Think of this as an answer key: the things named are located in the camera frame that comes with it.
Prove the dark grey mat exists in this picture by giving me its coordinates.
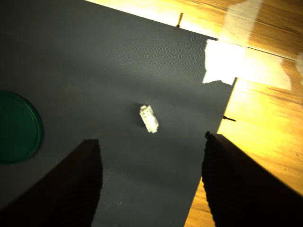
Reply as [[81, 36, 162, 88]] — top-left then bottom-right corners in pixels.
[[0, 0, 238, 227]]

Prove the white tape piece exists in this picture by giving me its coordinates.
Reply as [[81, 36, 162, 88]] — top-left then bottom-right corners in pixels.
[[202, 39, 293, 91]]

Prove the small white plastic terminal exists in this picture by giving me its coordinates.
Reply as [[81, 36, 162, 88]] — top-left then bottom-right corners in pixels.
[[139, 104, 160, 134]]

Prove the round green lid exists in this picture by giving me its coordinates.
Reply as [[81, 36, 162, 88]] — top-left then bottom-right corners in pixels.
[[0, 90, 45, 165]]

